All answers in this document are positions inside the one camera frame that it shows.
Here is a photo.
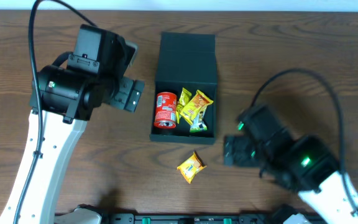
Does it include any green yellow snack bar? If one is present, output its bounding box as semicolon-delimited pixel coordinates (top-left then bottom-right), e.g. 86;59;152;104
190;107;208;133

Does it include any yellow orange snack packet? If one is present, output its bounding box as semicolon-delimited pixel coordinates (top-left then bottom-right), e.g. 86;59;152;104
180;90;214;126

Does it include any red Pringles can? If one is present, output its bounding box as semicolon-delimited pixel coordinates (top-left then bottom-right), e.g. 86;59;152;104
154;91;177;129

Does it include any black open gift box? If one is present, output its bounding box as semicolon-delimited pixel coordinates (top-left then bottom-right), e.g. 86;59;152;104
150;32;218;145

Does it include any yellow cracker packet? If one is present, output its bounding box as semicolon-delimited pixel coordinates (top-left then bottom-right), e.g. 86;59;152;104
177;151;206;184

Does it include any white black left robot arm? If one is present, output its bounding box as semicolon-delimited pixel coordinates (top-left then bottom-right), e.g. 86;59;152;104
0;25;144;223

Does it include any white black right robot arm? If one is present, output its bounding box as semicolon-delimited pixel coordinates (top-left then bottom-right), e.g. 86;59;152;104
223;105;358;223

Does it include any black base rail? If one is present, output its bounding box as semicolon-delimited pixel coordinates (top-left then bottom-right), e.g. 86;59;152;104
54;212;279;224

